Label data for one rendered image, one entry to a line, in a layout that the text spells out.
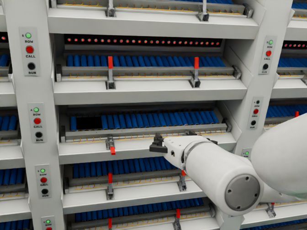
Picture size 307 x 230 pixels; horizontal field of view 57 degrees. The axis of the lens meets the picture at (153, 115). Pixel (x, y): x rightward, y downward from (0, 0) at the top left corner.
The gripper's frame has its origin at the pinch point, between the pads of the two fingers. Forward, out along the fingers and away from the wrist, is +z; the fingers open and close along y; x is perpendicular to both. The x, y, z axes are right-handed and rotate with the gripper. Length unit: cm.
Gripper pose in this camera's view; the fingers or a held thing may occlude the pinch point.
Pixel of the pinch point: (174, 138)
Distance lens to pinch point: 73.3
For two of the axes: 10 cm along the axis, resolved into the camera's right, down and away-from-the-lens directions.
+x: 0.1, -9.8, -1.9
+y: 9.7, -0.4, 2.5
